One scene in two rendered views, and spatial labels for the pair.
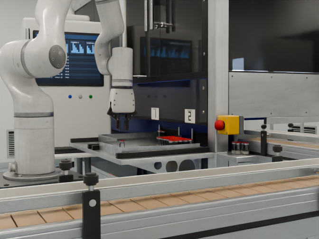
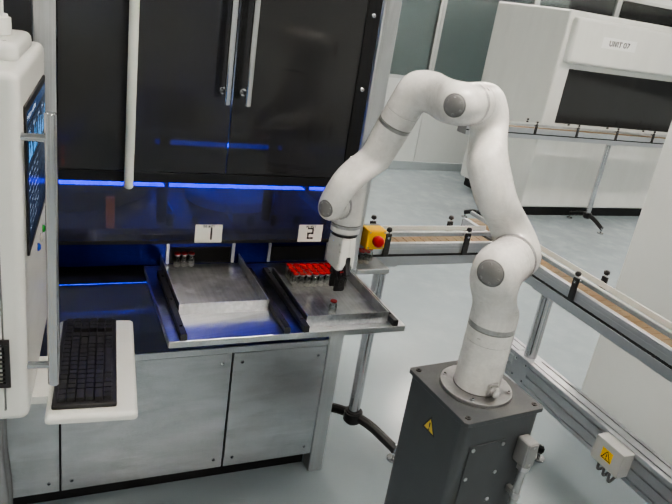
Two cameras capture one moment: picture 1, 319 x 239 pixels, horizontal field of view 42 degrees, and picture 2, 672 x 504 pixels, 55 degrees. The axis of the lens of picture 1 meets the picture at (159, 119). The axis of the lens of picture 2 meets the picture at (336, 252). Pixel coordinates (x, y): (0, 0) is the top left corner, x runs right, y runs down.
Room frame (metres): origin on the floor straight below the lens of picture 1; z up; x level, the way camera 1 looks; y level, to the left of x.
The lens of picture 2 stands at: (1.69, 1.90, 1.76)
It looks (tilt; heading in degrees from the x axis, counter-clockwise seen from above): 21 degrees down; 271
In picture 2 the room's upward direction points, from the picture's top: 9 degrees clockwise
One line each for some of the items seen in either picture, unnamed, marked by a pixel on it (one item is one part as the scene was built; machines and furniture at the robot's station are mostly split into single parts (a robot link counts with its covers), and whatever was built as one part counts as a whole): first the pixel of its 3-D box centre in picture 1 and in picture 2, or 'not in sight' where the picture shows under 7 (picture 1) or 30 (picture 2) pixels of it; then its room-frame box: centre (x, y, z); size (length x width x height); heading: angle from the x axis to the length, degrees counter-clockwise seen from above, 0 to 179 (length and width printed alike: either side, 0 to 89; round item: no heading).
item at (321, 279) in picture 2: (167, 143); (318, 279); (1.78, -0.03, 0.90); 0.18 x 0.02 x 0.05; 26
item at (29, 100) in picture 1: (25, 78); (498, 286); (1.32, 0.42, 1.16); 0.19 x 0.12 x 0.24; 60
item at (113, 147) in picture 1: (148, 146); (327, 293); (1.74, 0.05, 0.90); 0.34 x 0.26 x 0.04; 116
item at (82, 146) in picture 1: (140, 148); (270, 297); (1.91, 0.09, 0.87); 0.70 x 0.48 x 0.02; 27
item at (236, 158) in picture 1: (240, 156); (365, 263); (1.62, -0.32, 0.87); 0.14 x 0.13 x 0.02; 117
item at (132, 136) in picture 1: (139, 138); (211, 281); (2.09, 0.10, 0.90); 0.34 x 0.26 x 0.04; 117
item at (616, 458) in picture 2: not in sight; (612, 454); (0.73, 0.07, 0.50); 0.12 x 0.05 x 0.09; 117
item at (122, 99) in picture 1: (122, 99); (342, 247); (1.71, 0.15, 1.10); 0.10 x 0.08 x 0.11; 117
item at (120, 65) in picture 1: (121, 63); (348, 200); (1.72, 0.15, 1.24); 0.09 x 0.08 x 0.13; 58
